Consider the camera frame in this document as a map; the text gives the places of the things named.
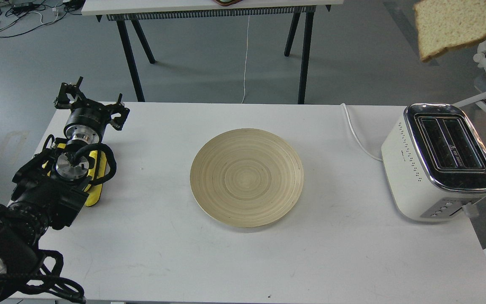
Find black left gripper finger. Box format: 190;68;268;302
54;76;87;111
100;94;130;131

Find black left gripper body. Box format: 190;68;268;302
64;103;111;137

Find slice of bread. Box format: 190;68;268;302
413;0;486;63

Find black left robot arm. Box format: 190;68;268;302
0;77;130;304

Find white chrome toaster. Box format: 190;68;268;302
381;103;486;223

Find yellow cloth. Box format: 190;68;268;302
42;138;108;207

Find white background table black legs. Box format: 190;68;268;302
81;0;343;104

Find round wooden plate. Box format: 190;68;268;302
190;128;304;228

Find brown object on background table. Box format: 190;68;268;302
214;0;241;6

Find black power strip with cables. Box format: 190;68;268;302
0;0;85;39

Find white hanging cable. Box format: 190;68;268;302
241;15;251;104

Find white toaster power cable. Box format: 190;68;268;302
340;103;383;162

